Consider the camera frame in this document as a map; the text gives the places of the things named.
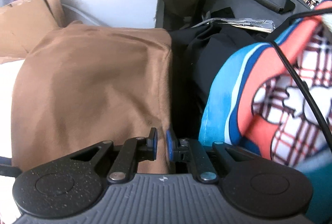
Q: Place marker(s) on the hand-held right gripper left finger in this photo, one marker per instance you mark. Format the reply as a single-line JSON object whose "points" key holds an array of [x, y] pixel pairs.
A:
{"points": [[154, 143]]}

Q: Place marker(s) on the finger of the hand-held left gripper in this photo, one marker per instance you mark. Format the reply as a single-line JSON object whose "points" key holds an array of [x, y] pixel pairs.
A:
{"points": [[10, 170]]}

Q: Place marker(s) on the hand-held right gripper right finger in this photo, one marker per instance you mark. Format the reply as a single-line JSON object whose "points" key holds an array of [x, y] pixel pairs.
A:
{"points": [[170, 146]]}

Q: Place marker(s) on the brown printed t-shirt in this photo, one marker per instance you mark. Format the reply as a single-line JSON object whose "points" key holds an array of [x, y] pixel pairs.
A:
{"points": [[90, 83]]}

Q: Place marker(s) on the cream bear print blanket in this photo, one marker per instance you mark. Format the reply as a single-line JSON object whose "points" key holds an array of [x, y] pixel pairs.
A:
{"points": [[6, 109]]}

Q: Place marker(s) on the blue cartoon print fabric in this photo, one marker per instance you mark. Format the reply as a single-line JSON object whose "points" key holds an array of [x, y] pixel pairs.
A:
{"points": [[220, 109]]}

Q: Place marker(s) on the dark cloth pile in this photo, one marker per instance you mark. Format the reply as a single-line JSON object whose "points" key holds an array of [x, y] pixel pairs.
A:
{"points": [[207, 57]]}

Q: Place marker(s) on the long folded cardboard sheet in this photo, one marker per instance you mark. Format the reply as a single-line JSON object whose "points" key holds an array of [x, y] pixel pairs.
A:
{"points": [[20, 26]]}

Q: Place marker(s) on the silver foil package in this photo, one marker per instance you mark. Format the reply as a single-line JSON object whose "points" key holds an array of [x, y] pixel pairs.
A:
{"points": [[249, 22]]}

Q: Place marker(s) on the green cloth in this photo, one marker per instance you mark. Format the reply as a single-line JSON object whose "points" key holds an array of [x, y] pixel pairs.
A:
{"points": [[321, 187]]}

